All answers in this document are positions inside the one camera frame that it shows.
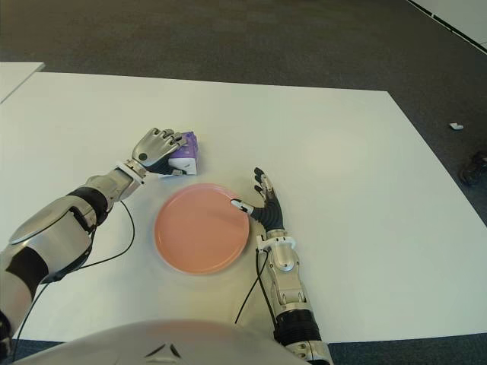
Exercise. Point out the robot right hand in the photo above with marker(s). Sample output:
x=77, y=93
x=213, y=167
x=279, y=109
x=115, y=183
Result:
x=272, y=214

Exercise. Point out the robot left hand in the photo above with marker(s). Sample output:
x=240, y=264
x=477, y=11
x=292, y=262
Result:
x=152, y=148

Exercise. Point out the purple tissue paper pack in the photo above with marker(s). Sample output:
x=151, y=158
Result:
x=188, y=152

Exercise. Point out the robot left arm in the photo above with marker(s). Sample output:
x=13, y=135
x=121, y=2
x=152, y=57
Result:
x=57, y=224

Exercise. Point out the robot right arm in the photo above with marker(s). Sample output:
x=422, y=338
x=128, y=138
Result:
x=283, y=258

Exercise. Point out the pink round plate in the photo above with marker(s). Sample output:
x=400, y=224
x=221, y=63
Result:
x=201, y=228

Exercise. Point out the adjacent white table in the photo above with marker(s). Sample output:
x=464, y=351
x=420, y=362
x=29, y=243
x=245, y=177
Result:
x=17, y=76

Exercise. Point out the silver robot torso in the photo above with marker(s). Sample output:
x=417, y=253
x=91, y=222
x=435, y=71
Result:
x=171, y=342

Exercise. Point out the small white floor object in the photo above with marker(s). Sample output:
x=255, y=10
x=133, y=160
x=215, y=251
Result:
x=456, y=126

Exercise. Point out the black shoe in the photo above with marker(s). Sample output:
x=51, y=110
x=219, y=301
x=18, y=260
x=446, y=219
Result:
x=475, y=167

